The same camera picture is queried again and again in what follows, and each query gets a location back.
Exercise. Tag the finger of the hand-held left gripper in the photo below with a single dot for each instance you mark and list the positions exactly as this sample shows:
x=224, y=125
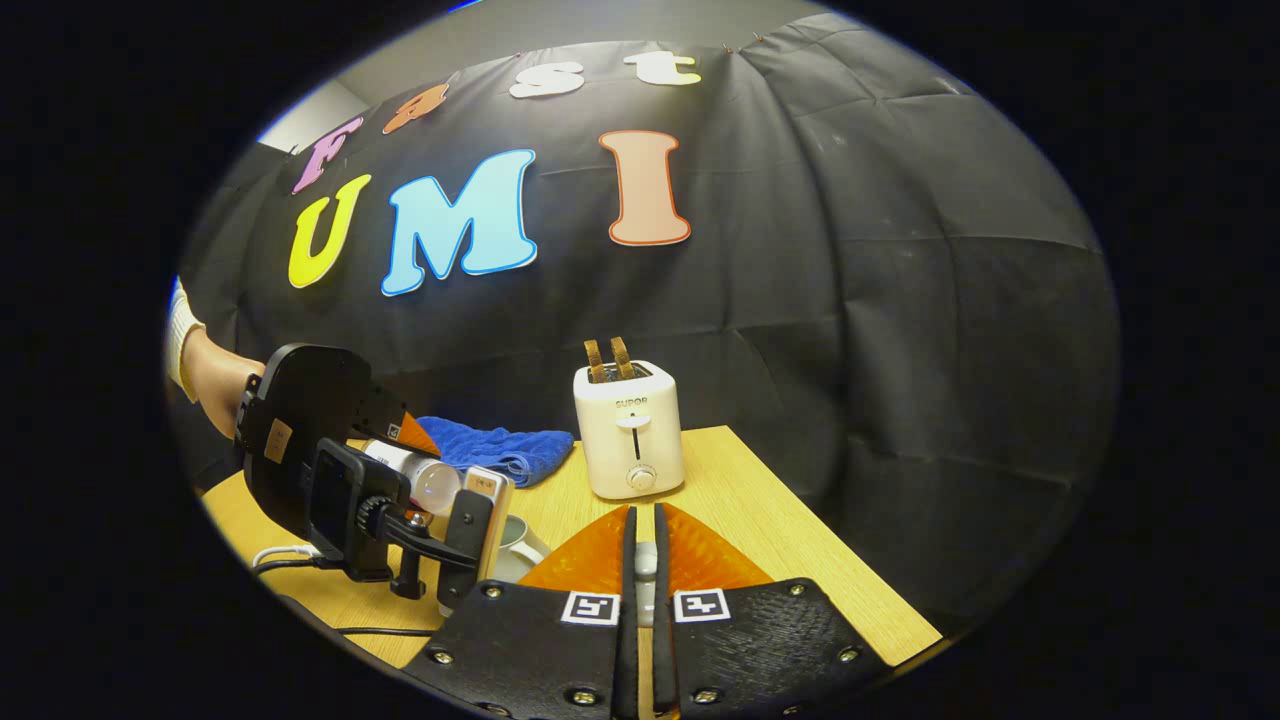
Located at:
x=418, y=440

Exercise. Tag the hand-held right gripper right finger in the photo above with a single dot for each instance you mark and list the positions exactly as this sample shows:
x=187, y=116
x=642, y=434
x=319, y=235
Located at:
x=662, y=660

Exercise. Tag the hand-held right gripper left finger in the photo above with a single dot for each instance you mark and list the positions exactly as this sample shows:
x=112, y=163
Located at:
x=628, y=650

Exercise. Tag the clear plastic water bottle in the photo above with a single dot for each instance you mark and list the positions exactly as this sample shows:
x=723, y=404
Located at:
x=420, y=480

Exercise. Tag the white blue-patterned teacup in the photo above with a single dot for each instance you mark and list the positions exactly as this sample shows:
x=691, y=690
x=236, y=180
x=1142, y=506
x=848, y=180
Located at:
x=515, y=560

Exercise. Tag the blue folded towel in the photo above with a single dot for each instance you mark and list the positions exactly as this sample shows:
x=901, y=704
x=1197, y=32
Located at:
x=500, y=450

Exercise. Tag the white toaster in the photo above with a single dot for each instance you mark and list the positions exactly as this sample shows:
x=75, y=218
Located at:
x=625, y=440

